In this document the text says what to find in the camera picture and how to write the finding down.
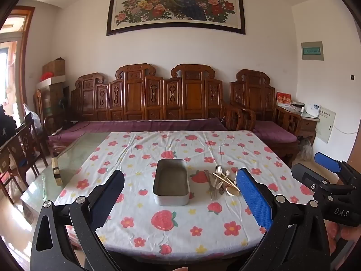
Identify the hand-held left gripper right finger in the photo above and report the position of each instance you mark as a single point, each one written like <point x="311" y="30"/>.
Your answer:
<point x="253" y="197"/>

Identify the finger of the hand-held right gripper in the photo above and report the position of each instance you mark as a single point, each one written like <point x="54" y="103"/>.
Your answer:
<point x="327" y="161"/>
<point x="307" y="179"/>

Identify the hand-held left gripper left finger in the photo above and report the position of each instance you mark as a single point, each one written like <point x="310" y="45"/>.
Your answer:
<point x="111" y="194"/>

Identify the beige chopstick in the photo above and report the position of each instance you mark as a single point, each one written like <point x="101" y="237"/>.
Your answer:
<point x="222" y="179"/>
<point x="225" y="183"/>

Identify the dull steel fork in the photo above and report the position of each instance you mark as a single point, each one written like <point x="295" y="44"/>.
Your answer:
<point x="213" y="193"/>

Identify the rectangular metal container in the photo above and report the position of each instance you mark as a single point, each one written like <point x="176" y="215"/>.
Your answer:
<point x="170" y="198"/>

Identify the clear plastic bag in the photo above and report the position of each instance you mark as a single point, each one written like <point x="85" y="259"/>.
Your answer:
<point x="305" y="148"/>

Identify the wooden side table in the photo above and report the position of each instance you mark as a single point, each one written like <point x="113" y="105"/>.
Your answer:
<point x="308" y="127"/>

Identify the shiny silver fork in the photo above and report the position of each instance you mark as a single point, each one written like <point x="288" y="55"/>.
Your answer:
<point x="218" y="170"/>

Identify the white desktop device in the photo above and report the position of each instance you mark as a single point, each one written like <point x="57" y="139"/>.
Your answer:
<point x="313" y="110"/>

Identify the beige bar with black band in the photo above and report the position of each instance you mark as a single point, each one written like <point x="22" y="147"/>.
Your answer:
<point x="57" y="172"/>

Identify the strawberry flower print tablecloth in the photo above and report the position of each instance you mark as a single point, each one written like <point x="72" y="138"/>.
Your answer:
<point x="169" y="237"/>

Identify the red card box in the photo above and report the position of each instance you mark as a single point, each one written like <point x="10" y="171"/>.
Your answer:
<point x="283" y="100"/>

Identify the carved wooden armchair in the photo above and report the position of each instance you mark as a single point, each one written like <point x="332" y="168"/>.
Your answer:
<point x="253" y="96"/>

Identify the carved wooden sofa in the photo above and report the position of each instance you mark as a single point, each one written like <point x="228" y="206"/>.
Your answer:
<point x="135" y="98"/>

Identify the wooden dining chair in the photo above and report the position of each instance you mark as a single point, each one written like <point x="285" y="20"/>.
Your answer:
<point x="22" y="146"/>

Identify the red cloth bundle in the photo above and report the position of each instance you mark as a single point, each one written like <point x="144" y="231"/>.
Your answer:
<point x="46" y="76"/>

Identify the brown cardboard box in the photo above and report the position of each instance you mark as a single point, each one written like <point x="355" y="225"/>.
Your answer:
<point x="55" y="67"/>

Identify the framed peacock flower painting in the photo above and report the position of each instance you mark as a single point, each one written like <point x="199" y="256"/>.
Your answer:
<point x="174" y="5"/>

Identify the white wall panel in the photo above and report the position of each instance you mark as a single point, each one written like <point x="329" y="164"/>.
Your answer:
<point x="325" y="127"/>

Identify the grey wall distribution box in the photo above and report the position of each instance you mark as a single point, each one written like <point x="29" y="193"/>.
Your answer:
<point x="312" y="50"/>

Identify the wooden door frame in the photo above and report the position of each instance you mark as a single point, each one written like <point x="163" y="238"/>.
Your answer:
<point x="24" y="56"/>

